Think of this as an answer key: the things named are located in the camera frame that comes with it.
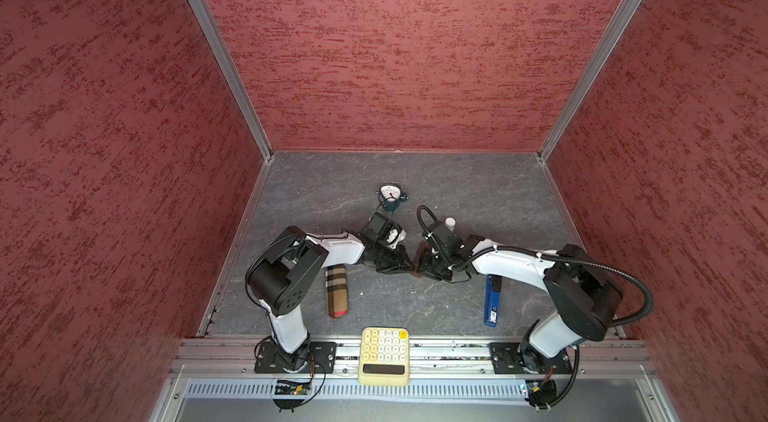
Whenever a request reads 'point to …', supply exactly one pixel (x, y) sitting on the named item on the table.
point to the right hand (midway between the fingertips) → (416, 278)
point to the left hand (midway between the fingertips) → (412, 274)
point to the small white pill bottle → (449, 222)
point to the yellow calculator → (384, 356)
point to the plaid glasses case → (337, 290)
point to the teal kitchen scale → (391, 196)
